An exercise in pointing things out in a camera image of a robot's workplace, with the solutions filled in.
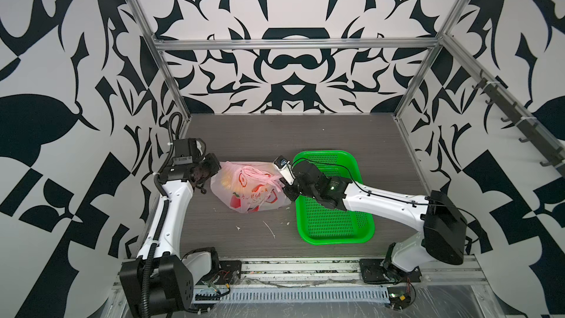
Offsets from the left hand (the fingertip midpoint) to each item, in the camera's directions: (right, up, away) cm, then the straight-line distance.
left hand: (216, 160), depth 80 cm
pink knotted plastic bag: (+11, -9, -3) cm, 15 cm away
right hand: (+24, -6, -1) cm, 25 cm away
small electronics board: (+61, -43, -9) cm, 75 cm away
